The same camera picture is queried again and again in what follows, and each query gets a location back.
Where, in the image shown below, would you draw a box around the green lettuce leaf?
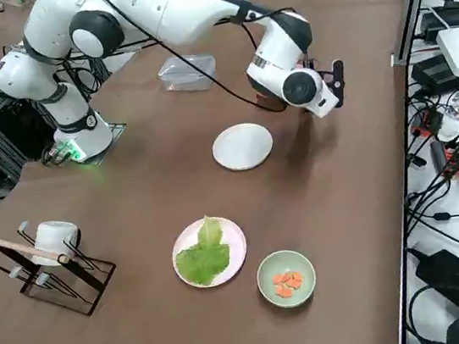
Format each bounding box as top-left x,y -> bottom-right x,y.
169,212 -> 236,289

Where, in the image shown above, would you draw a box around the white round plate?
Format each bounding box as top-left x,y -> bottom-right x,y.
209,119 -> 278,175
167,212 -> 253,292

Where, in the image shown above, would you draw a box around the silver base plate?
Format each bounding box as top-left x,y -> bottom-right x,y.
75,117 -> 133,167

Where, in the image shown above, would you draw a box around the aluminium frame rail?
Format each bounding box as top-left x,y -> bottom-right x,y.
384,0 -> 451,69

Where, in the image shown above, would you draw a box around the black wire cup rack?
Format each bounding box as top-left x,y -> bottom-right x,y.
0,209 -> 124,329

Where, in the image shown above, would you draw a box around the black power adapter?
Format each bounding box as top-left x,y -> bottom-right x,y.
409,52 -> 459,96

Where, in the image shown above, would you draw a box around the pale green bowl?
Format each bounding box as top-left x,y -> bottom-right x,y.
253,246 -> 321,312

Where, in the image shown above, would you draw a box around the orange carrot slices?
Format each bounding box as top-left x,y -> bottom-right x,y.
271,269 -> 307,299

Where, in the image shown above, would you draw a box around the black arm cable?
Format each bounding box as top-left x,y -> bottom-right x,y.
80,0 -> 315,138

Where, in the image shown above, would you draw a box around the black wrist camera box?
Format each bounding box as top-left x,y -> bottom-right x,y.
318,58 -> 351,111

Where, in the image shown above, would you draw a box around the white cup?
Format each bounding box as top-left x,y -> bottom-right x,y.
26,217 -> 85,269

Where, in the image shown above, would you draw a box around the black flat device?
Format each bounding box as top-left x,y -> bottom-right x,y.
418,4 -> 459,43

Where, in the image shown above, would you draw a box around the clear plastic container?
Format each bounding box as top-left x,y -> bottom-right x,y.
156,52 -> 220,97

